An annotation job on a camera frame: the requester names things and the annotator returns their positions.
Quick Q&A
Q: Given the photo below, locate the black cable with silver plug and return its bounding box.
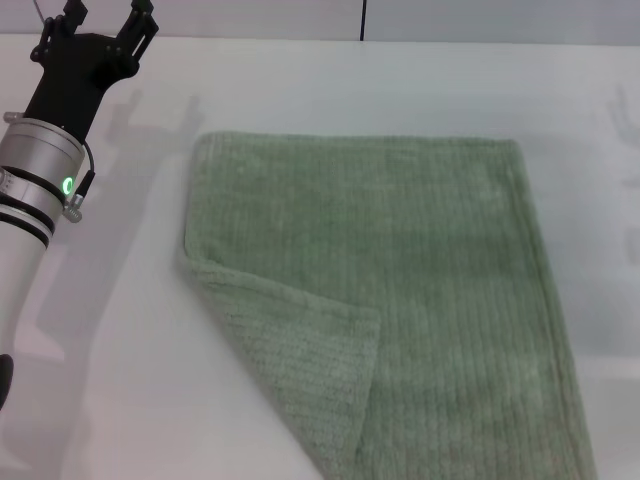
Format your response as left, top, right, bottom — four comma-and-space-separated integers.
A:
62, 142, 97, 224

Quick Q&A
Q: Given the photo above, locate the green ribbed towel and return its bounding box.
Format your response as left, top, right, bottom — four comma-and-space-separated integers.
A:
177, 130, 599, 480

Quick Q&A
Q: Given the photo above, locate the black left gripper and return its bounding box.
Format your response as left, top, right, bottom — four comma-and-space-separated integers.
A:
23, 0, 160, 144

